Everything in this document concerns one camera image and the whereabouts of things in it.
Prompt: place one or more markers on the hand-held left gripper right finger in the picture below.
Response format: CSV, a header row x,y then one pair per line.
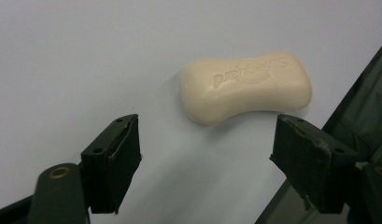
x,y
313,158

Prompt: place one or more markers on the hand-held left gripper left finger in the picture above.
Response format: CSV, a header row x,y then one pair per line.
x,y
110,165

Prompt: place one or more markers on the cream soap bar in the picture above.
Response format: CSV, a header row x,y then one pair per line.
x,y
244,87

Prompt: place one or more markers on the dark cloth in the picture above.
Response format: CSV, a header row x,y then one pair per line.
x,y
363,112

